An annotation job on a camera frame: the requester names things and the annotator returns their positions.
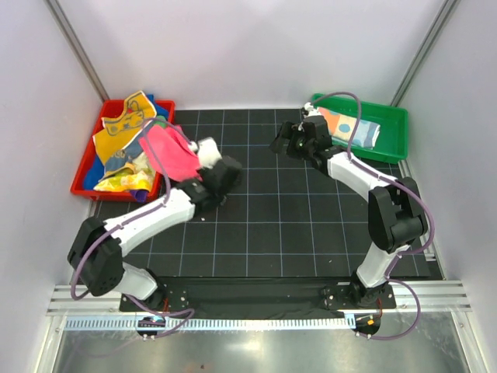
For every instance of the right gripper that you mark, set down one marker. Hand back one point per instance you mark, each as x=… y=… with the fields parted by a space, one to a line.
x=284 y=133

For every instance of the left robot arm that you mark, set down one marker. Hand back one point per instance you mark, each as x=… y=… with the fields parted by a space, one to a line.
x=98 y=252

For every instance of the polka dot striped towel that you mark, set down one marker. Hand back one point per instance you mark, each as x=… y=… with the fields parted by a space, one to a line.
x=363 y=133

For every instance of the right aluminium corner post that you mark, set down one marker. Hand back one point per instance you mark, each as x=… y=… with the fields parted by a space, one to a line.
x=447 y=9

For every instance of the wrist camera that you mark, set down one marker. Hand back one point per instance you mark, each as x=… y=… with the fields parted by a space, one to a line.
x=207 y=152
x=311 y=114

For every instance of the cream towel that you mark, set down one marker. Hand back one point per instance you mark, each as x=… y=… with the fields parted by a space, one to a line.
x=143 y=167

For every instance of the pink towel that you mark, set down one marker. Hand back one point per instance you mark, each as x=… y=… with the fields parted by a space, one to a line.
x=169 y=153

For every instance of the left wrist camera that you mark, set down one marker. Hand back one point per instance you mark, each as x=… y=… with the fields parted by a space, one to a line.
x=207 y=152

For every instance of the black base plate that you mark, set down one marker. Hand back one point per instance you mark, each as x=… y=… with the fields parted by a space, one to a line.
x=274 y=298

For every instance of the left aluminium corner post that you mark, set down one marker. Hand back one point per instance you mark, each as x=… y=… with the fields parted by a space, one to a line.
x=67 y=30

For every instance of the yellow and blue towel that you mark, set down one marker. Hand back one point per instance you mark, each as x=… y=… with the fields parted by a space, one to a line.
x=121 y=122

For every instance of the green plastic bin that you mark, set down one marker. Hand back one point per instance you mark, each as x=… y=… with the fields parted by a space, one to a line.
x=391 y=145

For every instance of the slotted cable duct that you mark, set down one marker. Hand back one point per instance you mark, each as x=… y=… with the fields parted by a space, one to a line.
x=142 y=323

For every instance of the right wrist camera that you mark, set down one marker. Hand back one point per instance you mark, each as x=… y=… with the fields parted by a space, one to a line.
x=311 y=114

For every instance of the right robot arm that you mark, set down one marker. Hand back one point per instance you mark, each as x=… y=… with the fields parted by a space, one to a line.
x=395 y=217

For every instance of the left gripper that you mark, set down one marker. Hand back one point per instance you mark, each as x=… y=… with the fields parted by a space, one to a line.
x=203 y=171

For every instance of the aluminium corner post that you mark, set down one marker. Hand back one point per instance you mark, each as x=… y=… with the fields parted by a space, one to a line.
x=67 y=30
x=447 y=9

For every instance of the black grid mat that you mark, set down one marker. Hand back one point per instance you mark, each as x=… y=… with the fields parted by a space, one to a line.
x=284 y=219

